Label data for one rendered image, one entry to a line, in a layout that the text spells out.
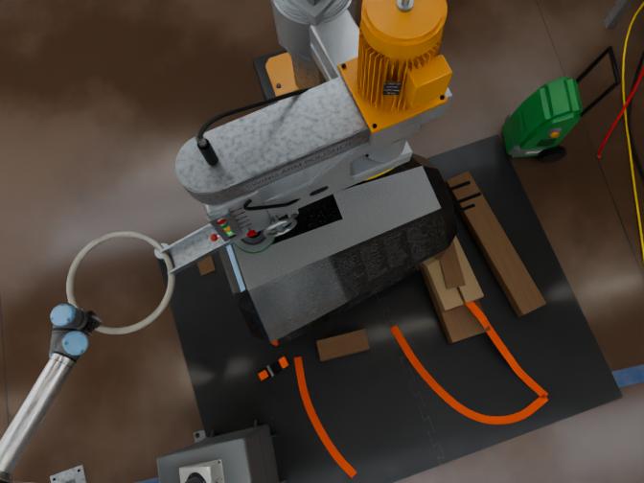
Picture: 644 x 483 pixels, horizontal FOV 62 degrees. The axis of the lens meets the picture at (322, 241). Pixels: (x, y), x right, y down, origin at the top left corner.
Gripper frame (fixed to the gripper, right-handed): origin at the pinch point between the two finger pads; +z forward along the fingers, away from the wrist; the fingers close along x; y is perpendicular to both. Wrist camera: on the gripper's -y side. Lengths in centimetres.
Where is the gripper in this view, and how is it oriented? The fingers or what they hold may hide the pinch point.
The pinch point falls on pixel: (91, 322)
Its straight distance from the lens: 274.8
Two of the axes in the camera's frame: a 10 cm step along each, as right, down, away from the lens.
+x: 5.8, -7.8, 2.4
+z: -0.4, 2.7, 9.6
